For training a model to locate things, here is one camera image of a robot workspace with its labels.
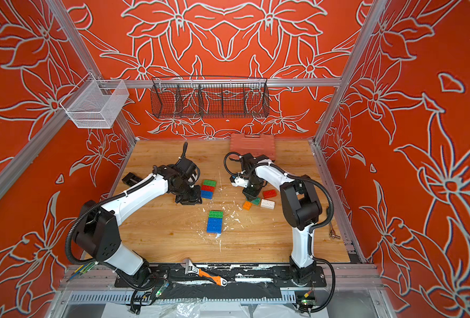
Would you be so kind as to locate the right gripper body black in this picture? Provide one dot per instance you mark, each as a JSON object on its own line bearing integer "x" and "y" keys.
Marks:
{"x": 255, "y": 186}

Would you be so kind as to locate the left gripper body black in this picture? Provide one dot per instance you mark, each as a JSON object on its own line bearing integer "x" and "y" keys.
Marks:
{"x": 190, "y": 195}

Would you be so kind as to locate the blue lego brick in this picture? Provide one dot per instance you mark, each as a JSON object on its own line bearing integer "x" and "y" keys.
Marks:
{"x": 206, "y": 194}
{"x": 215, "y": 222}
{"x": 214, "y": 228}

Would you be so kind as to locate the red lego brick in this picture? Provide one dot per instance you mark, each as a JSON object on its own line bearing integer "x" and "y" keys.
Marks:
{"x": 269, "y": 194}
{"x": 207, "y": 188}

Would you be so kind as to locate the white lego brick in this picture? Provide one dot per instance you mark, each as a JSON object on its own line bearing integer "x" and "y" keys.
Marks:
{"x": 267, "y": 204}

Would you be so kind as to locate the orange lego brick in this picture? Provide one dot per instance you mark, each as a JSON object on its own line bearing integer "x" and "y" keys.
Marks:
{"x": 247, "y": 205}

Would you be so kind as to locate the blue lego brick front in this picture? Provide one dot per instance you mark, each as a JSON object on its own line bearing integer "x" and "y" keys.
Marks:
{"x": 214, "y": 228}

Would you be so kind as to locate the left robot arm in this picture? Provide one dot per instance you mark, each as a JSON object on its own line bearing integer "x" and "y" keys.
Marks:
{"x": 95, "y": 235}

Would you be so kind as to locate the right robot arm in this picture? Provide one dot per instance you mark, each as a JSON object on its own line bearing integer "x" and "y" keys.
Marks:
{"x": 306, "y": 204}

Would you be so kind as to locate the red plastic tool case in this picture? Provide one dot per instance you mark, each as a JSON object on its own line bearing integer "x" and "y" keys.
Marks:
{"x": 257, "y": 145}

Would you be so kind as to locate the small black box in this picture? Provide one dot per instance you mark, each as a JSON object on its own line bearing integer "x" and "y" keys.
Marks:
{"x": 130, "y": 179}

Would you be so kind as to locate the hex key set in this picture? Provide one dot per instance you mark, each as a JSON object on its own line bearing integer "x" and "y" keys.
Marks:
{"x": 82, "y": 270}

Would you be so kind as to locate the clear plastic bin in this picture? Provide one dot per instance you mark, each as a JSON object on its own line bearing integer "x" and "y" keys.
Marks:
{"x": 93, "y": 107}

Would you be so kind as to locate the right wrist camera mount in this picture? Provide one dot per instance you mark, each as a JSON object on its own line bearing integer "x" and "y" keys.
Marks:
{"x": 238, "y": 181}

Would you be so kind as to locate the orange handled adjustable wrench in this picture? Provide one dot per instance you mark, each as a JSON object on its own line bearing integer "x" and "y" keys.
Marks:
{"x": 190, "y": 268}

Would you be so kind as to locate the green handled pliers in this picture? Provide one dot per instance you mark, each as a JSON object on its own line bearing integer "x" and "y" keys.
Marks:
{"x": 332, "y": 233}

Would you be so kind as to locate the black wire basket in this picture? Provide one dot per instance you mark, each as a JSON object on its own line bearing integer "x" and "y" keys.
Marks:
{"x": 216, "y": 97}

